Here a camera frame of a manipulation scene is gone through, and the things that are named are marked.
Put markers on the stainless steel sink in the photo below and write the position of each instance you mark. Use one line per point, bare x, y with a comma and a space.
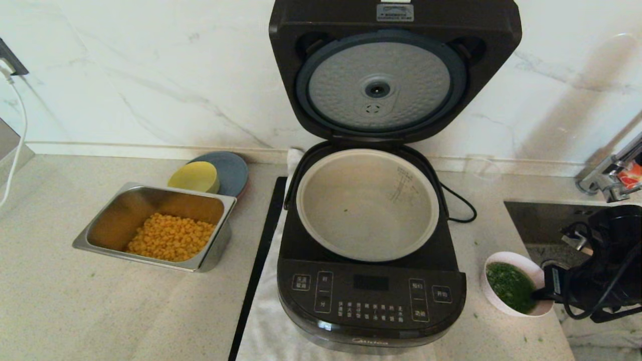
536, 223

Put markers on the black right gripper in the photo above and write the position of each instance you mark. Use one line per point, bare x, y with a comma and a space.
556, 283

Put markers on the blue-grey round plate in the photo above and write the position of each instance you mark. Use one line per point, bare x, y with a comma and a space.
233, 173

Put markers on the chrome faucet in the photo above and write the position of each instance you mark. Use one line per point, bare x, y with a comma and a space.
604, 180

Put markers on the grey inner pot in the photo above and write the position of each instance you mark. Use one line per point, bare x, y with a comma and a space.
366, 205

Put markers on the clear glass cup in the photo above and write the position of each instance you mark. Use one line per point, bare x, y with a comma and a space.
482, 170

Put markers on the yellow corn kernels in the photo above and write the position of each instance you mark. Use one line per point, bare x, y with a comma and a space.
170, 238

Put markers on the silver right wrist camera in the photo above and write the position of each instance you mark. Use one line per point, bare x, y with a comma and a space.
576, 242

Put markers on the red-orange small item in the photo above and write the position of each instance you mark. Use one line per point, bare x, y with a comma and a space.
631, 175

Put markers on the white round bowl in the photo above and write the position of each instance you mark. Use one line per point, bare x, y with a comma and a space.
494, 301

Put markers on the chopped green vegetables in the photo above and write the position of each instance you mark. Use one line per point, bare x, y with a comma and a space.
509, 286

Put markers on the grey appliance edge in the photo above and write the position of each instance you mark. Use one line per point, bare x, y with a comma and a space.
7, 145

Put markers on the white towel under cooker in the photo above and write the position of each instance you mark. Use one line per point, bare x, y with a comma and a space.
261, 326

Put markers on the black rice cooker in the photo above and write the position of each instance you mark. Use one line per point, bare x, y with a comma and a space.
371, 301

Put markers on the white crumpled cloth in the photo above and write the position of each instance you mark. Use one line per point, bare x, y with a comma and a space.
602, 346

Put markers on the stainless steel tray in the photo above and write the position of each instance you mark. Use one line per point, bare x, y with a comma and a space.
115, 220

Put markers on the black wall socket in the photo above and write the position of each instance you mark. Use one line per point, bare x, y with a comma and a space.
12, 62

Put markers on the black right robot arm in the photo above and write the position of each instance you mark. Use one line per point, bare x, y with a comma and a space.
619, 235

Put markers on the black rice cooker lid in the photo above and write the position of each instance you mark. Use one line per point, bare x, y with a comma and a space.
291, 30

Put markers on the yellow small bowl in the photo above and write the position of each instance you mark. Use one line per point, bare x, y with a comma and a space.
193, 176

